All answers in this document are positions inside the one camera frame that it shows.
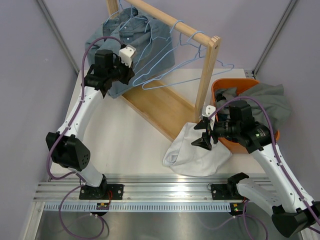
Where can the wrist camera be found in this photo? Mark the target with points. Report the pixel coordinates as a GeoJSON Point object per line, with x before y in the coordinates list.
{"type": "Point", "coordinates": [208, 111]}
{"type": "Point", "coordinates": [126, 54]}

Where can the white shirt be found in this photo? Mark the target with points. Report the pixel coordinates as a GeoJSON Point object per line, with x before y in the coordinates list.
{"type": "Point", "coordinates": [185, 159]}

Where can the light blue denim garment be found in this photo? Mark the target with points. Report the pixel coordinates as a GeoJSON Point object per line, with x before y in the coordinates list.
{"type": "Point", "coordinates": [127, 37]}

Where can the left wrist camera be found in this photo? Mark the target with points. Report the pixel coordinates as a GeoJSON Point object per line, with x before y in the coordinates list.
{"type": "Point", "coordinates": [126, 54]}

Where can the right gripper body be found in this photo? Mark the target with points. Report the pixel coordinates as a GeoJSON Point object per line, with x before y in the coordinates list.
{"type": "Point", "coordinates": [213, 133]}

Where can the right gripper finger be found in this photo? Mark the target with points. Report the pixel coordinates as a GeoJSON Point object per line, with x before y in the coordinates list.
{"type": "Point", "coordinates": [203, 142]}
{"type": "Point", "coordinates": [203, 124]}

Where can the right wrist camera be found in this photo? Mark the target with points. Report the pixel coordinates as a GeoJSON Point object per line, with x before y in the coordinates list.
{"type": "Point", "coordinates": [208, 111]}

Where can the orange plastic basket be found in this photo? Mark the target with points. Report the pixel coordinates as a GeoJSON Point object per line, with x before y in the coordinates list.
{"type": "Point", "coordinates": [242, 85]}

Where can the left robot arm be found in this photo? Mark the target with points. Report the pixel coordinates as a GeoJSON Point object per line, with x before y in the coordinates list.
{"type": "Point", "coordinates": [66, 147]}

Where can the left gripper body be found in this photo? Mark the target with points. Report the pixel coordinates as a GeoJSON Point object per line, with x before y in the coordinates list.
{"type": "Point", "coordinates": [124, 71]}

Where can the grey pleated skirt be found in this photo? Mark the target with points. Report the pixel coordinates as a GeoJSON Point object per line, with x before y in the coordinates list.
{"type": "Point", "coordinates": [271, 97]}

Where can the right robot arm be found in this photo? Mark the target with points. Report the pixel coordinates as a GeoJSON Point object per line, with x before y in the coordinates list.
{"type": "Point", "coordinates": [292, 209]}

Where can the aluminium rail base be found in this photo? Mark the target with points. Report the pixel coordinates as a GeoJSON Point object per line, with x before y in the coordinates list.
{"type": "Point", "coordinates": [138, 194]}

